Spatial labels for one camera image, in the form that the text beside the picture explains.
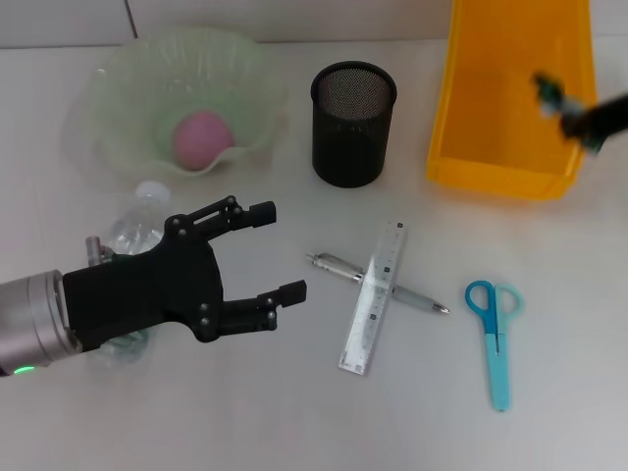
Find clear plastic ruler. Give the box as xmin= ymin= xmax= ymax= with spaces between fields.
xmin=337 ymin=220 xmax=409 ymax=377

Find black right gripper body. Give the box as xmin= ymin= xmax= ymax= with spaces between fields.
xmin=586 ymin=91 xmax=628 ymax=139

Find blue teal scissors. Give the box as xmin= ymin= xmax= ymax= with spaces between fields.
xmin=464 ymin=279 xmax=525 ymax=412

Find clear green-label water bottle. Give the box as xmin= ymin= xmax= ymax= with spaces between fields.
xmin=87 ymin=180 xmax=173 ymax=369

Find pale green glass fruit plate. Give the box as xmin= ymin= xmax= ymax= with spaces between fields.
xmin=66 ymin=26 xmax=288 ymax=178

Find yellow plastic bin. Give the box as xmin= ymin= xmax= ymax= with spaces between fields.
xmin=424 ymin=0 xmax=600 ymax=201

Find green plastic wrapper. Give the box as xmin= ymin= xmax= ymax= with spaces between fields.
xmin=532 ymin=71 xmax=605 ymax=157

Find pink peach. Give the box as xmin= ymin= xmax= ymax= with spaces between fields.
xmin=172 ymin=110 xmax=233 ymax=172

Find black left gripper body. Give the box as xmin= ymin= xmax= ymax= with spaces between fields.
xmin=62 ymin=213 xmax=227 ymax=354

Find silver grey ballpoint pen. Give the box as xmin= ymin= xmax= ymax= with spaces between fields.
xmin=304 ymin=251 xmax=451 ymax=316

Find black mesh pen holder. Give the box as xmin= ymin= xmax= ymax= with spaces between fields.
xmin=310 ymin=61 xmax=397 ymax=188

